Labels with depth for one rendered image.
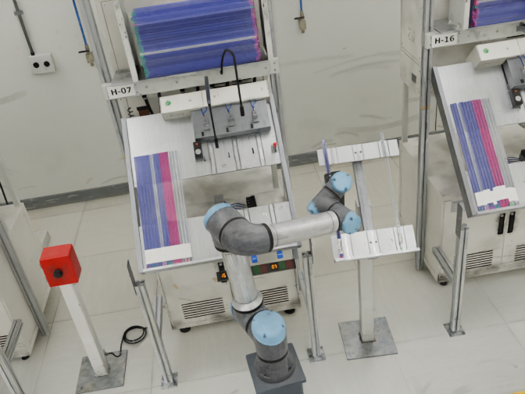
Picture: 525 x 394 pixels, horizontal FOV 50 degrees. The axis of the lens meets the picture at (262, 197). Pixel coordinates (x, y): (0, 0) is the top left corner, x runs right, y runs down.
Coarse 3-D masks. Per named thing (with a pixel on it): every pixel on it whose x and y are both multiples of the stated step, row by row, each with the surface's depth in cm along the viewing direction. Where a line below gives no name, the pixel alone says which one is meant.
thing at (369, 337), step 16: (368, 272) 259; (368, 288) 264; (368, 304) 269; (368, 320) 275; (384, 320) 293; (352, 336) 286; (368, 336) 281; (384, 336) 284; (352, 352) 278; (368, 352) 277; (384, 352) 275
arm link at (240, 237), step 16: (336, 208) 194; (240, 224) 175; (256, 224) 176; (272, 224) 180; (288, 224) 180; (304, 224) 182; (320, 224) 185; (336, 224) 188; (352, 224) 189; (224, 240) 175; (240, 240) 173; (256, 240) 173; (272, 240) 175; (288, 240) 180
